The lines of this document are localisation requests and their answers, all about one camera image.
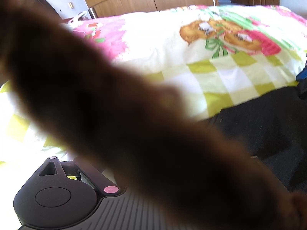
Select black pants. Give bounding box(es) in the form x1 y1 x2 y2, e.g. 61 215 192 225
207 83 306 192

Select colourful checked bed quilt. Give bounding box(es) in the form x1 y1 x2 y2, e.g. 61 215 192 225
1 5 306 151

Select white charger cable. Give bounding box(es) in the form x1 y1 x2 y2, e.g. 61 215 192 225
67 10 90 25

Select brown fuzzy sleeve cuff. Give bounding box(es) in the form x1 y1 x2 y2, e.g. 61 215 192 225
1 0 306 229

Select dark wooden headboard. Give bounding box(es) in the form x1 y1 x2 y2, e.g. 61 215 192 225
24 0 61 20

